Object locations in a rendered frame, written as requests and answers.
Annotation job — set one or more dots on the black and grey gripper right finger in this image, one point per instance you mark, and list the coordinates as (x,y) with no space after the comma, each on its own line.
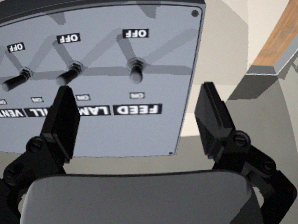
(231,149)

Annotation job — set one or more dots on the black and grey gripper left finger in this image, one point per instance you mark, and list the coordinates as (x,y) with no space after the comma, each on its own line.
(45,154)

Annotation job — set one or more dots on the light grey switch panel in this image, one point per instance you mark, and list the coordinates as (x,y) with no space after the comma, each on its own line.
(98,48)

